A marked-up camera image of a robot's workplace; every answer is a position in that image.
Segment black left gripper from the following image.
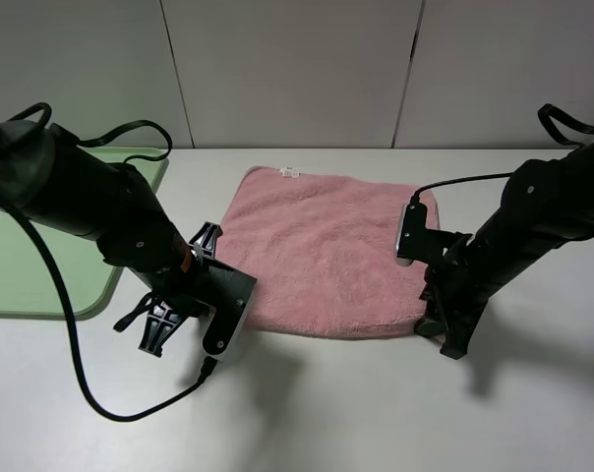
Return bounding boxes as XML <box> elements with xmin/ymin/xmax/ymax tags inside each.
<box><xmin>112</xmin><ymin>220</ymin><xmax>259</xmax><ymax>359</ymax></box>

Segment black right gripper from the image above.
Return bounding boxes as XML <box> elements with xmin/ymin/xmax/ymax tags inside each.
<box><xmin>413</xmin><ymin>235</ymin><xmax>487</xmax><ymax>360</ymax></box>

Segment pink fluffy towel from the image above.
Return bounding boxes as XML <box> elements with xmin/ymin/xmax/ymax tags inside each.
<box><xmin>216</xmin><ymin>167</ymin><xmax>425</xmax><ymax>339</ymax></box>

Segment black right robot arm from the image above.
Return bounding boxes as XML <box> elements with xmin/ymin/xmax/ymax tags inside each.
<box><xmin>396</xmin><ymin>143</ymin><xmax>594</xmax><ymax>359</ymax></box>

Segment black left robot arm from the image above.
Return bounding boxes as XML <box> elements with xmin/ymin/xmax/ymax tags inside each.
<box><xmin>0</xmin><ymin>115</ymin><xmax>257</xmax><ymax>360</ymax></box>

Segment white towel label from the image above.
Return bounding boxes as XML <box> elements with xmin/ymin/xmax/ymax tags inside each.
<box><xmin>279</xmin><ymin>167</ymin><xmax>301</xmax><ymax>179</ymax></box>

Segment green plastic tray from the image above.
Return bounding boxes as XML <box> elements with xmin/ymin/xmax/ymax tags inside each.
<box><xmin>0</xmin><ymin>146</ymin><xmax>170</xmax><ymax>322</ymax></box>

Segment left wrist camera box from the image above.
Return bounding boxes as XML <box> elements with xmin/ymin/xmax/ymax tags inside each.
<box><xmin>202</xmin><ymin>279</ymin><xmax>257</xmax><ymax>362</ymax></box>

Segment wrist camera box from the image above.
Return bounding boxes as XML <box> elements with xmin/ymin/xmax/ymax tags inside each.
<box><xmin>202</xmin><ymin>279</ymin><xmax>257</xmax><ymax>362</ymax></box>
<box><xmin>395</xmin><ymin>198</ymin><xmax>471</xmax><ymax>267</ymax></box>

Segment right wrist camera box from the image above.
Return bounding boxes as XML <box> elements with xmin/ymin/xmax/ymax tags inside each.
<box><xmin>395</xmin><ymin>198</ymin><xmax>471</xmax><ymax>267</ymax></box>

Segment black right camera cable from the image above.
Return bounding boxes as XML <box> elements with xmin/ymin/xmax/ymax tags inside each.
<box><xmin>407</xmin><ymin>102</ymin><xmax>594</xmax><ymax>207</ymax></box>

